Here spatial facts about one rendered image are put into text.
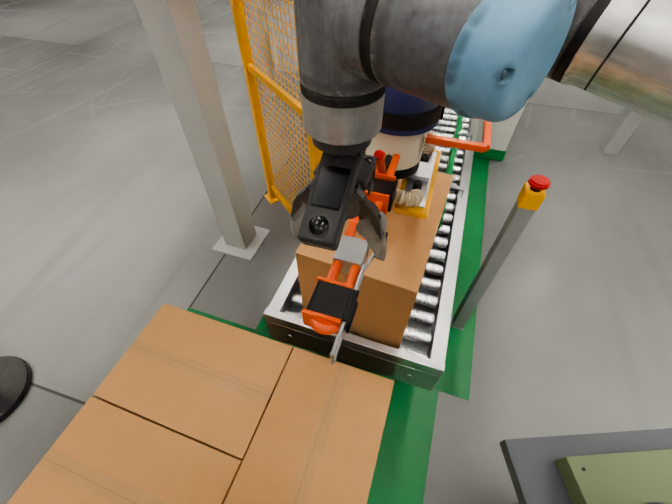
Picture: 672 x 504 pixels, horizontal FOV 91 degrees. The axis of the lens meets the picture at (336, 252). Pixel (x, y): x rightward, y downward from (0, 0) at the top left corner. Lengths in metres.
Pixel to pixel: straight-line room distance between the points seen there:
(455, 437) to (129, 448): 1.34
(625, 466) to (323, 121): 1.08
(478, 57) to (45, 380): 2.36
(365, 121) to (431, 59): 0.12
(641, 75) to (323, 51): 0.26
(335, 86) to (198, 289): 2.03
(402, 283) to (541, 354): 1.34
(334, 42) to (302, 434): 1.13
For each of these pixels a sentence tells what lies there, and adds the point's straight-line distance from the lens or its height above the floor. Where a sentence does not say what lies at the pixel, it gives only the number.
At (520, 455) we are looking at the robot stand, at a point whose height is 0.75.
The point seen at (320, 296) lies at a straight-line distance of 0.62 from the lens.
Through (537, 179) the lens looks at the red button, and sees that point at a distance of 1.38.
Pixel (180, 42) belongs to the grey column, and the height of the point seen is 1.29.
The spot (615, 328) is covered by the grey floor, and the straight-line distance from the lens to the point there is 2.56.
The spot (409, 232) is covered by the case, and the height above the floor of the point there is 0.95.
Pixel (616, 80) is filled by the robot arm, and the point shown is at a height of 1.64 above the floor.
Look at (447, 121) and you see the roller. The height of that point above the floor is 0.55.
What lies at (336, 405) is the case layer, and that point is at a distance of 1.26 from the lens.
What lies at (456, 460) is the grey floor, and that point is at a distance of 1.86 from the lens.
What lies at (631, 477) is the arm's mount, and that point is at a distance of 1.19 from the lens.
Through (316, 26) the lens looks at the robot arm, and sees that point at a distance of 0.33.
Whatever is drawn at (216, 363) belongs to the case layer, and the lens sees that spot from 1.38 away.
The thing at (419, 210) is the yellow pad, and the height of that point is 1.10.
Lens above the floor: 1.76
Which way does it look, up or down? 50 degrees down
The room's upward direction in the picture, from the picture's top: straight up
